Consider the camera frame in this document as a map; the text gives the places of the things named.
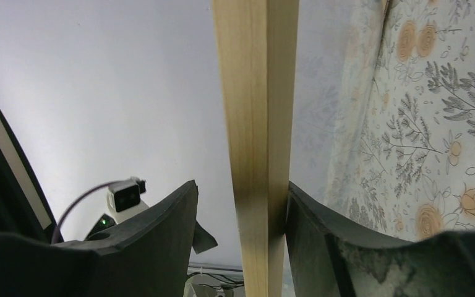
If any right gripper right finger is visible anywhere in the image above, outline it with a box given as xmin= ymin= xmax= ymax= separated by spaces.
xmin=285 ymin=183 xmax=475 ymax=296

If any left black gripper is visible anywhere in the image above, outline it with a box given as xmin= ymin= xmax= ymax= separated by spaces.
xmin=85 ymin=213 xmax=117 ymax=241

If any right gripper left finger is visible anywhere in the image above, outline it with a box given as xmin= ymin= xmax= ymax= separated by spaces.
xmin=0 ymin=180 xmax=198 ymax=296

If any wooden picture frame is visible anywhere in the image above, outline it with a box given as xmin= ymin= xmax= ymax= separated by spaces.
xmin=212 ymin=0 xmax=390 ymax=297

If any floral tablecloth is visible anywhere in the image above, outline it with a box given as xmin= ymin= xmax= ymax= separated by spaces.
xmin=290 ymin=1 xmax=475 ymax=241

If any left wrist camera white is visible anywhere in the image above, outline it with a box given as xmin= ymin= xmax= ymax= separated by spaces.
xmin=106 ymin=177 xmax=150 ymax=224

